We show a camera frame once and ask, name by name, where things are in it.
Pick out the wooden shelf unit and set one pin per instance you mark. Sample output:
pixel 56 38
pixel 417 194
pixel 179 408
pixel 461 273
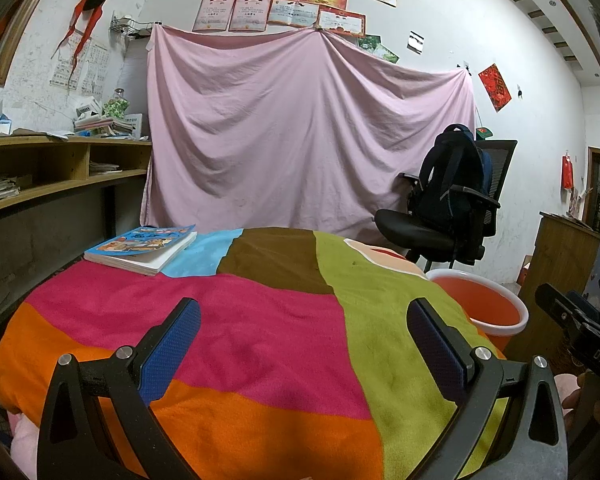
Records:
pixel 55 185

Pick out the orange white cardboard box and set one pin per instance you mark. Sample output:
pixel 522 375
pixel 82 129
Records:
pixel 526 270

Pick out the stack of books and papers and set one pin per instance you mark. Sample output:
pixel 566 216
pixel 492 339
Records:
pixel 107 127

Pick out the red diamond wall poster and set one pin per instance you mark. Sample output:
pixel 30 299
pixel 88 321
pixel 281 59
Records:
pixel 495 86

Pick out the brown paper sheet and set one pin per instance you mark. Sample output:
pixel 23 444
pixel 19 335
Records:
pixel 40 133

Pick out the pink hanging bed sheet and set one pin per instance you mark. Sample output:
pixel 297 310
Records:
pixel 290 135

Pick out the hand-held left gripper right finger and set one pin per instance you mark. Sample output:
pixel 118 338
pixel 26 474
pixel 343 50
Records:
pixel 435 352

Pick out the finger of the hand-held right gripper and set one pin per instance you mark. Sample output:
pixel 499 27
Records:
pixel 587 304
pixel 555 305

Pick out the glass jar green contents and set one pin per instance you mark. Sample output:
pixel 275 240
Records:
pixel 116 105

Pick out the black office chair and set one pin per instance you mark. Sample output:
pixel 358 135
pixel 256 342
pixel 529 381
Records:
pixel 415 232

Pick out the green cap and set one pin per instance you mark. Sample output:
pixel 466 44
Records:
pixel 484 133

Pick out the wooden cabinet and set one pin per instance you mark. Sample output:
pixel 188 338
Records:
pixel 560 260

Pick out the pink cloth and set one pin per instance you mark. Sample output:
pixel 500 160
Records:
pixel 22 440

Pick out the person's right hand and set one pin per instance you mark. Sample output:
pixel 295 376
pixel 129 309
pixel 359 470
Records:
pixel 571 400

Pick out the wooden framed mirror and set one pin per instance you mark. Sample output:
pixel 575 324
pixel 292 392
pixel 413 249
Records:
pixel 10 55

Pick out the red hanging wall decoration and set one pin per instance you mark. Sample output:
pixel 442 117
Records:
pixel 567 172

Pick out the black white wall sticker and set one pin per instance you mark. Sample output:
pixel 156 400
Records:
pixel 416 42

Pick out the dark blue backpack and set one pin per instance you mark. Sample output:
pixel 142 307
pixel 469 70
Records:
pixel 450 180

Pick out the green photo print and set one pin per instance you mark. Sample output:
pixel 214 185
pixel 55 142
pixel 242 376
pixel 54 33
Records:
pixel 369 42
pixel 387 54

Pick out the orange plastic basin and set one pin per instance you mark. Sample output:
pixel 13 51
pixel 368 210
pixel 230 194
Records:
pixel 485 305

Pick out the red black hanging ornament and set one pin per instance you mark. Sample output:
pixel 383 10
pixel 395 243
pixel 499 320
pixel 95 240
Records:
pixel 87 10

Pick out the colourful patchwork blanket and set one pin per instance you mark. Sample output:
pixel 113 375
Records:
pixel 255 320

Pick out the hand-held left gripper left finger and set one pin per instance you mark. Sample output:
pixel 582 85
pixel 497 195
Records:
pixel 172 350

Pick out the small pile of papers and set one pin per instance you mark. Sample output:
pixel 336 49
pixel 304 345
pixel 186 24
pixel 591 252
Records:
pixel 102 166

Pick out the white wall chart sheet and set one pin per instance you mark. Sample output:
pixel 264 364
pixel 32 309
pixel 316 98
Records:
pixel 66 67
pixel 94 70

